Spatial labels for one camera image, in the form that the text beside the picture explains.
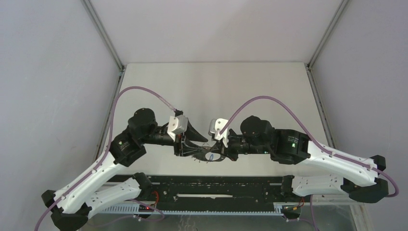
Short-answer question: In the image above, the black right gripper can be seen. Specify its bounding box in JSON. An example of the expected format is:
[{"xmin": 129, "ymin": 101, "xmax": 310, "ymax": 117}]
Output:
[{"xmin": 210, "ymin": 131, "xmax": 270, "ymax": 162}]

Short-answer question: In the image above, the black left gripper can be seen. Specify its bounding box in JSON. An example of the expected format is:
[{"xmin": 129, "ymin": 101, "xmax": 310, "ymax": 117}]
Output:
[{"xmin": 141, "ymin": 118, "xmax": 208, "ymax": 156}]

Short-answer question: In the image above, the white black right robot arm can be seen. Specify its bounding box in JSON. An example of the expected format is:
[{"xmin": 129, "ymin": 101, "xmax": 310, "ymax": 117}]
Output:
[{"xmin": 212, "ymin": 115, "xmax": 389, "ymax": 204}]

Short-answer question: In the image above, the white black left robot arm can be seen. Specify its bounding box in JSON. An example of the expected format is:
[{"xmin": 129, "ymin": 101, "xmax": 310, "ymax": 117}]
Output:
[{"xmin": 42, "ymin": 108, "xmax": 207, "ymax": 231}]

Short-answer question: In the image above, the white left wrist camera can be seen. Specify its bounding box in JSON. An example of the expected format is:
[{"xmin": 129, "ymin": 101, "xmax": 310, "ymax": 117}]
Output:
[{"xmin": 167, "ymin": 115, "xmax": 188, "ymax": 141}]

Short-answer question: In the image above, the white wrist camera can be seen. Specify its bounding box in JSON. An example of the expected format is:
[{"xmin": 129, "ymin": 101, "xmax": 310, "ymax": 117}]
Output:
[
  {"xmin": 167, "ymin": 115, "xmax": 188, "ymax": 141},
  {"xmin": 208, "ymin": 118, "xmax": 229, "ymax": 148}
]

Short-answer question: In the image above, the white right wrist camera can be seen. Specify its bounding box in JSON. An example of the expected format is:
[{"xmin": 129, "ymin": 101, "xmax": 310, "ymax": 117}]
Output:
[{"xmin": 208, "ymin": 118, "xmax": 229, "ymax": 148}]

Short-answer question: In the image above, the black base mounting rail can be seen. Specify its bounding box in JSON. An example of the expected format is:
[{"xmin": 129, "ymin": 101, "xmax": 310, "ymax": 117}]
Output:
[{"xmin": 108, "ymin": 174, "xmax": 313, "ymax": 215}]

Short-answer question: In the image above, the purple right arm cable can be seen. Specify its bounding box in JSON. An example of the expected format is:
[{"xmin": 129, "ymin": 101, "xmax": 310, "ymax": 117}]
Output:
[{"xmin": 218, "ymin": 96, "xmax": 400, "ymax": 198}]

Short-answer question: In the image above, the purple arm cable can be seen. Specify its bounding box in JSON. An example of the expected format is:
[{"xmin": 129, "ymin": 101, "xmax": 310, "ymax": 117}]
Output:
[
  {"xmin": 218, "ymin": 96, "xmax": 400, "ymax": 198},
  {"xmin": 33, "ymin": 86, "xmax": 179, "ymax": 231}
]

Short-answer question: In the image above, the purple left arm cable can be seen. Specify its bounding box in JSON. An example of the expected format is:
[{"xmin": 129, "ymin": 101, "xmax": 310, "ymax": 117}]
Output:
[{"xmin": 33, "ymin": 86, "xmax": 179, "ymax": 231}]

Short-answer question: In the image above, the aluminium frame rail right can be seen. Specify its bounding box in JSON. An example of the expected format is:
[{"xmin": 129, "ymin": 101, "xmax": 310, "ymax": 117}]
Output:
[{"xmin": 305, "ymin": 0, "xmax": 352, "ymax": 148}]

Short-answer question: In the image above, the aluminium frame rail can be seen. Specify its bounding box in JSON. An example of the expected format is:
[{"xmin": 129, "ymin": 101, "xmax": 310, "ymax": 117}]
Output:
[
  {"xmin": 81, "ymin": 0, "xmax": 125, "ymax": 159},
  {"xmin": 305, "ymin": 0, "xmax": 352, "ymax": 148}
]

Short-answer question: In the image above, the aluminium frame rail left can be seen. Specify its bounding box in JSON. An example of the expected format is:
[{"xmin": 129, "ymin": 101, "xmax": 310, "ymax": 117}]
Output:
[{"xmin": 81, "ymin": 0, "xmax": 125, "ymax": 159}]

